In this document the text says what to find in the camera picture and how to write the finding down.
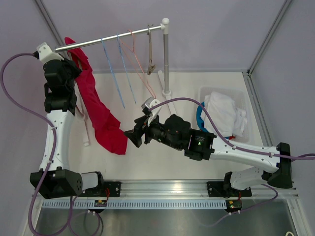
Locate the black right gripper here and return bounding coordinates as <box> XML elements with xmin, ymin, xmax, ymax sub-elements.
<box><xmin>124</xmin><ymin>113</ymin><xmax>183</xmax><ymax>151</ymax></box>

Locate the magenta t shirt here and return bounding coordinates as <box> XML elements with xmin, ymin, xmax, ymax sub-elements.
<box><xmin>68</xmin><ymin>49</ymin><xmax>127</xmax><ymax>155</ymax></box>

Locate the light blue hanger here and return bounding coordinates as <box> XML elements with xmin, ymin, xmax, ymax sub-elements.
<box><xmin>100</xmin><ymin>38</ymin><xmax>126</xmax><ymax>109</ymax></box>
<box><xmin>117</xmin><ymin>34</ymin><xmax>137</xmax><ymax>104</ymax></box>

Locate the blue t shirt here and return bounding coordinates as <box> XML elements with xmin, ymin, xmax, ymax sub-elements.
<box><xmin>196</xmin><ymin>102</ymin><xmax>236</xmax><ymax>140</ymax></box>

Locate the pink wire hanger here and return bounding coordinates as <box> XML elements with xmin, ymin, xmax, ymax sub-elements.
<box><xmin>119</xmin><ymin>30</ymin><xmax>157</xmax><ymax>98</ymax></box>

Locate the white t shirt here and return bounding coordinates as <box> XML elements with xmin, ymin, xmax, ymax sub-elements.
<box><xmin>204</xmin><ymin>91</ymin><xmax>248</xmax><ymax>138</ymax></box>

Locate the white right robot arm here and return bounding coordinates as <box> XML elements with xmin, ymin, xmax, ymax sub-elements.
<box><xmin>124</xmin><ymin>115</ymin><xmax>293</xmax><ymax>198</ymax></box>

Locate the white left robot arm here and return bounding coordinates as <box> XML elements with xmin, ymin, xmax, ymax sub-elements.
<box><xmin>30</xmin><ymin>59</ymin><xmax>106</xmax><ymax>199</ymax></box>

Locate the wooden clip hanger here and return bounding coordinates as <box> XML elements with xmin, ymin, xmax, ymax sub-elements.
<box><xmin>147</xmin><ymin>24</ymin><xmax>156</xmax><ymax>75</ymax></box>

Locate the clothes rack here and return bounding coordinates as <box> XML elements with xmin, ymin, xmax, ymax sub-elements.
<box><xmin>54</xmin><ymin>17</ymin><xmax>176</xmax><ymax>114</ymax></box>

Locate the white plastic basket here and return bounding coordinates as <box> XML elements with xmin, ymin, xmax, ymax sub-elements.
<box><xmin>199</xmin><ymin>86</ymin><xmax>252</xmax><ymax>144</ymax></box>

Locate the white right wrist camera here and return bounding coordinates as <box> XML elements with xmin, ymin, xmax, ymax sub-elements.
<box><xmin>141</xmin><ymin>97</ymin><xmax>161</xmax><ymax>126</ymax></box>

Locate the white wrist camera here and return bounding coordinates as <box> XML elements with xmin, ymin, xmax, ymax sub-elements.
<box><xmin>141</xmin><ymin>97</ymin><xmax>161</xmax><ymax>126</ymax></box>
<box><xmin>32</xmin><ymin>42</ymin><xmax>64</xmax><ymax>64</ymax></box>

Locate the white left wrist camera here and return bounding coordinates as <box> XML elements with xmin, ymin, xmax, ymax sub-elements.
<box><xmin>32</xmin><ymin>42</ymin><xmax>64</xmax><ymax>64</ymax></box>

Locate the aluminium mounting rail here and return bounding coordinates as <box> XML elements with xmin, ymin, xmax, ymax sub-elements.
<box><xmin>31</xmin><ymin>178</ymin><xmax>300</xmax><ymax>199</ymax></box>

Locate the white slotted cable duct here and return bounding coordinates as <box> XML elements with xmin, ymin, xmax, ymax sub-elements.
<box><xmin>43</xmin><ymin>199</ymin><xmax>227</xmax><ymax>210</ymax></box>

